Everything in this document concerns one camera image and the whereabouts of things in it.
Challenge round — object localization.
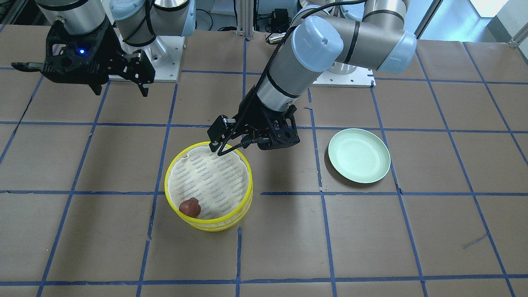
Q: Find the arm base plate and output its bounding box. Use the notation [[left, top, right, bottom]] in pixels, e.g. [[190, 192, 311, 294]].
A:
[[141, 36, 186, 83], [311, 62, 376, 88]]

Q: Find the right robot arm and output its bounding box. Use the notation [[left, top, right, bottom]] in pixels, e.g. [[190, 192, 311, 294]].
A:
[[11, 0, 196, 97]]

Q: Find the aluminium frame post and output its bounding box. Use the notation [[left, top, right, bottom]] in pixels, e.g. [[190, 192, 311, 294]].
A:
[[234, 0, 256, 40]]

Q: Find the light green plate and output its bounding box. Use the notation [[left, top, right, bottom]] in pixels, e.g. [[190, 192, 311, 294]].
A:
[[328, 128, 391, 184]]

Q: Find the black power adapter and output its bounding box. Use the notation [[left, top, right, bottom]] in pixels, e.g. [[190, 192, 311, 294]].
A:
[[270, 8, 289, 29]]

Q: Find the silver cylindrical connector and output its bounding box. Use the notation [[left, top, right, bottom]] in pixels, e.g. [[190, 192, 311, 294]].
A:
[[265, 33, 285, 45]]

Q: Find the dark red bun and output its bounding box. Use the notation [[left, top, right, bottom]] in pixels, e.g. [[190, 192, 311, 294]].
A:
[[179, 197, 201, 218]]

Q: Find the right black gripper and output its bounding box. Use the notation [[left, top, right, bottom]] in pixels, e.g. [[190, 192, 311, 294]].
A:
[[11, 19, 156, 97]]

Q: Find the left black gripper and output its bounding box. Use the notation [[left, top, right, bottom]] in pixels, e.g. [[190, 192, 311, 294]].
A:
[[207, 96, 300, 153]]

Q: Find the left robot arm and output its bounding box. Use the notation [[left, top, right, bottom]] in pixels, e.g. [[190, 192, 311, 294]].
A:
[[207, 0, 417, 156]]

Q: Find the yellow steamer layer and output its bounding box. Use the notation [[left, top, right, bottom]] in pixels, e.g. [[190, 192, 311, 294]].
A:
[[175, 195, 253, 232], [164, 141, 253, 211]]

